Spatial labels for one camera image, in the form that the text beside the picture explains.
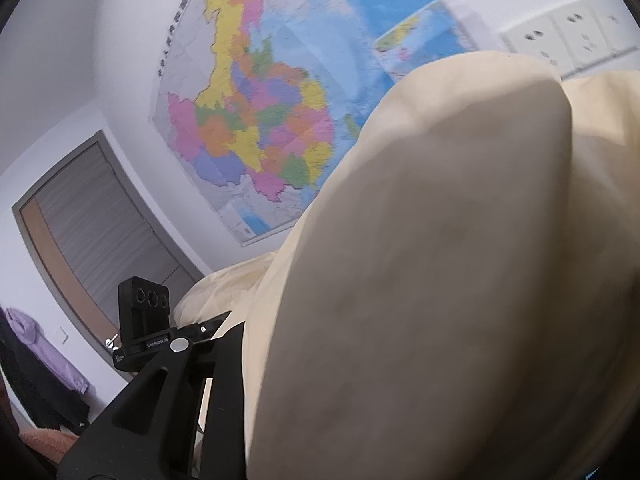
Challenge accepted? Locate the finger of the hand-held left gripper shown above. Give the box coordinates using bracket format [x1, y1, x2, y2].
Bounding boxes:
[172, 310, 233, 344]

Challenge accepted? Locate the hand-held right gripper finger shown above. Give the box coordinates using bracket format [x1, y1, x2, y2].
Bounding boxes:
[57, 321, 247, 480]

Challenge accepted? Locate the cream long-sleeve garment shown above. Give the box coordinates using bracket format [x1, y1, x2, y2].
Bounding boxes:
[175, 50, 640, 480]

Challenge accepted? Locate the grey framed door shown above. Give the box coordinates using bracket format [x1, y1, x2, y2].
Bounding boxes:
[12, 130, 211, 346]

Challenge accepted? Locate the purple garment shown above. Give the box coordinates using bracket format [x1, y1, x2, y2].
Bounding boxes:
[0, 307, 91, 396]

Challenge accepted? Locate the black garment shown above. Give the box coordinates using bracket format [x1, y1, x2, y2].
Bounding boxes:
[0, 320, 91, 436]

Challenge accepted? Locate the brown cloth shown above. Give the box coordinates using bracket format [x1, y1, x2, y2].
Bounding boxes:
[17, 429, 78, 466]

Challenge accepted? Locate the colourful wall map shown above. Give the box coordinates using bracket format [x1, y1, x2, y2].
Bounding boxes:
[147, 0, 481, 248]

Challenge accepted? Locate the white wall socket panel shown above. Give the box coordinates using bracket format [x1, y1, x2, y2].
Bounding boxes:
[595, 0, 640, 58]
[500, 15, 568, 78]
[550, 2, 615, 68]

